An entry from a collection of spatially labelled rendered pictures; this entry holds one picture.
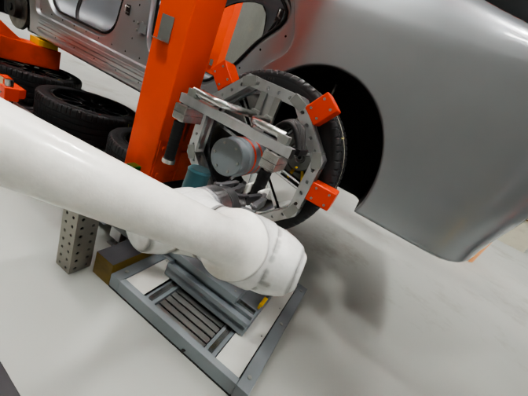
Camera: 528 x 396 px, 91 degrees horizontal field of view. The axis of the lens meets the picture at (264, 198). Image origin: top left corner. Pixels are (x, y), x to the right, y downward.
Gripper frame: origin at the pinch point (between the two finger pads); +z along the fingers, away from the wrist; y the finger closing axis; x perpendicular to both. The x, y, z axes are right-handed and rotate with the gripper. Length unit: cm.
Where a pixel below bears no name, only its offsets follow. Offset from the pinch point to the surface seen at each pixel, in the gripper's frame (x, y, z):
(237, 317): -66, 8, 23
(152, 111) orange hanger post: 0, -61, 15
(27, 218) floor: -83, -115, 3
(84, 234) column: -61, -67, 0
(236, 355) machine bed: -75, 16, 15
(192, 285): -68, -19, 23
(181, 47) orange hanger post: 27, -55, 15
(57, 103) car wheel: -33, -162, 37
